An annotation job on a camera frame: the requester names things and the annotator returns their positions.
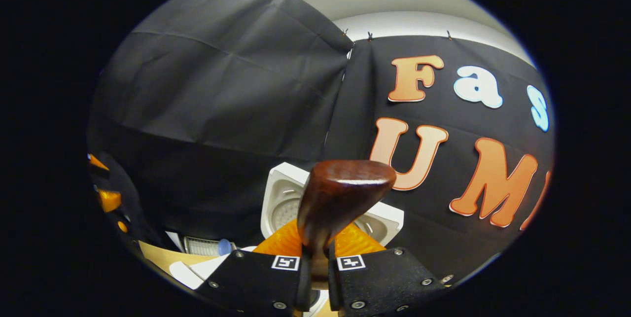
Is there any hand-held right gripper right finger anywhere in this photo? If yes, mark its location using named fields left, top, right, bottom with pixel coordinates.
left=328, top=223, right=447, bottom=317

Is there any white ribbed object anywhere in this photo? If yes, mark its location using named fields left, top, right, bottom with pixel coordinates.
left=183, top=237, right=237, bottom=257

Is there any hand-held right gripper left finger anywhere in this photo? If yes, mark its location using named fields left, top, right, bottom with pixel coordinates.
left=195, top=218, right=311, bottom=315

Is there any dark wooden spoon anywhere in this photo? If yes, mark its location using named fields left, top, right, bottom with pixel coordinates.
left=297, top=160, right=396, bottom=288

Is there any white rice cooker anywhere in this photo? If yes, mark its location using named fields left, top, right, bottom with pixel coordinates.
left=169, top=162, right=405, bottom=315

